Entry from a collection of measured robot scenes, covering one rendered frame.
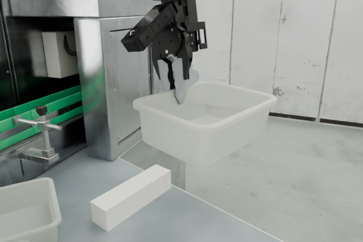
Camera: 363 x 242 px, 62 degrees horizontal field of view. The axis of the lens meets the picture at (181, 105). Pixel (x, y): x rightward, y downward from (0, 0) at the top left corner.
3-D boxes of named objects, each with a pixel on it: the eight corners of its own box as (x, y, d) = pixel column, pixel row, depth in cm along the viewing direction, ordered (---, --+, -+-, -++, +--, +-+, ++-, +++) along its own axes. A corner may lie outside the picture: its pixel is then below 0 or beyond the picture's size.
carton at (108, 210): (170, 187, 92) (170, 170, 90) (107, 232, 74) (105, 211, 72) (156, 181, 95) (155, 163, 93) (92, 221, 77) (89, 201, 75)
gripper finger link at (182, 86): (207, 99, 60) (201, 52, 58) (188, 106, 56) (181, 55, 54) (194, 99, 62) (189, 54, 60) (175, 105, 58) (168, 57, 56)
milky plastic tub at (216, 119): (277, 139, 58) (283, 96, 55) (203, 187, 42) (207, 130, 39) (206, 116, 69) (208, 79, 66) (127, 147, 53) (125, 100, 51)
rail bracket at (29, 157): (31, 166, 97) (20, 99, 90) (73, 177, 91) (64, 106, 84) (19, 174, 92) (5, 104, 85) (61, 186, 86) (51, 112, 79)
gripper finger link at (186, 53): (195, 78, 55) (189, 29, 53) (190, 79, 54) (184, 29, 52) (176, 79, 58) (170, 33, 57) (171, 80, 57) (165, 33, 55)
